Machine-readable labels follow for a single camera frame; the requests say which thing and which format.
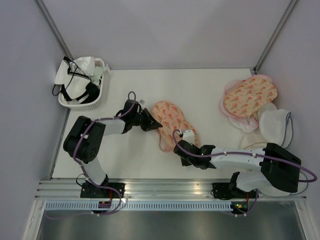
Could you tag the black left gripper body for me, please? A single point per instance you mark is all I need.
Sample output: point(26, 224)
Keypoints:
point(136, 119)

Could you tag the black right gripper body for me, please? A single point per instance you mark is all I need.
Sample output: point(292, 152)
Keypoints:
point(186, 162)

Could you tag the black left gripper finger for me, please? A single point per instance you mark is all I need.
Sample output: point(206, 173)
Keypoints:
point(154, 125)
point(146, 117)

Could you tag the floral mesh laundry bag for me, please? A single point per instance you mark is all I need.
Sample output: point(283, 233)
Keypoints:
point(170, 117)

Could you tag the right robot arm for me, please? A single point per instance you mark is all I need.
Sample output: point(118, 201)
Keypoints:
point(272, 170)

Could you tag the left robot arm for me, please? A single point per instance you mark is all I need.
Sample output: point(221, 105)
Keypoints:
point(84, 140)

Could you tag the black bra in basket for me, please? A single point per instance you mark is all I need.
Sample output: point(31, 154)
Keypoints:
point(91, 90)

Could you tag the white plastic laundry basket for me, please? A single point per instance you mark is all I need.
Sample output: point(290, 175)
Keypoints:
point(82, 102)

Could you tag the cream laundry bag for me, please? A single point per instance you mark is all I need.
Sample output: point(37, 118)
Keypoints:
point(252, 141)

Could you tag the floral laundry bag on pile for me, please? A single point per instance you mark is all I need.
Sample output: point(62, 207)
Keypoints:
point(245, 97)

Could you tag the white blue-trimmed laundry bag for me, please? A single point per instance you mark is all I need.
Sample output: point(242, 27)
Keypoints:
point(277, 126)

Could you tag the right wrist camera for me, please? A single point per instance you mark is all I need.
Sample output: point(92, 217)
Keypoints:
point(188, 136)

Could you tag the white slotted cable duct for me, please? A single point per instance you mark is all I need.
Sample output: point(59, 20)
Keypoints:
point(93, 205)

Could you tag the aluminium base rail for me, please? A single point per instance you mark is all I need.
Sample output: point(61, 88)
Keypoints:
point(134, 189)

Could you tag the left aluminium frame post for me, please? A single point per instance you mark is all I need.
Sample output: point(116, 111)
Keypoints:
point(40, 4)

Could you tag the aluminium frame post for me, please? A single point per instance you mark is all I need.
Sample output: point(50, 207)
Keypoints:
point(274, 36)
point(40, 4)

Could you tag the right aluminium frame post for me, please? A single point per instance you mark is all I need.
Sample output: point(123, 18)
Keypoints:
point(274, 36)

